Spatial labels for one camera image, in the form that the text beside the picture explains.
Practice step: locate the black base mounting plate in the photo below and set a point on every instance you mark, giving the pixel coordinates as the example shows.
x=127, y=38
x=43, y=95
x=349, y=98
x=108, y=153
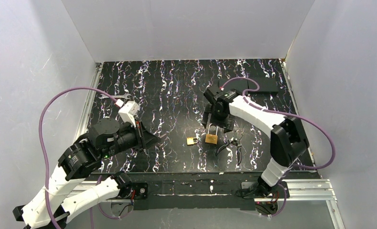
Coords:
x=200, y=190

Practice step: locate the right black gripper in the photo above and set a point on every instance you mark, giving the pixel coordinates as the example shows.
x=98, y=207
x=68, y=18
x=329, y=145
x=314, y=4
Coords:
x=217, y=122

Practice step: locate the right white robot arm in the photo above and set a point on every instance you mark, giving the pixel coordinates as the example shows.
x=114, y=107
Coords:
x=288, y=140

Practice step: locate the black handled pruning shears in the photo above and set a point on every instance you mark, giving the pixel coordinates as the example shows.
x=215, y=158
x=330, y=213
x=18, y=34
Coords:
x=234, y=141

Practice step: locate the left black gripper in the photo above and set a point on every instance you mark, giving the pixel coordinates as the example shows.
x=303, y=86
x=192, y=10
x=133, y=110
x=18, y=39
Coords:
x=140, y=136

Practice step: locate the silver open-end wrench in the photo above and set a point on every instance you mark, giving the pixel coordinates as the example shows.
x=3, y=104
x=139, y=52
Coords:
x=123, y=96

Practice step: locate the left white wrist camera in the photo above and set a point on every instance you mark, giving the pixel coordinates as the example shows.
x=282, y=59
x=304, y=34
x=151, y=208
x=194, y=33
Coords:
x=128, y=111

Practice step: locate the small brass padlock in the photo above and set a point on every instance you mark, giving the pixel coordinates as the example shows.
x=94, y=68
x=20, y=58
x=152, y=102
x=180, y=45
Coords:
x=192, y=141

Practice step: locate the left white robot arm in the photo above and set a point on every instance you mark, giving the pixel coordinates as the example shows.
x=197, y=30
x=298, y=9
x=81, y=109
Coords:
x=74, y=166

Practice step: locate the black flat box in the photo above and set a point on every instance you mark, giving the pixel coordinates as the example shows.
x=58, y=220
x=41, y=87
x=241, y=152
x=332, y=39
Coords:
x=267, y=86

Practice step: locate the large brass padlock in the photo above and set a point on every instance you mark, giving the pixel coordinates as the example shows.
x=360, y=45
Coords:
x=211, y=136

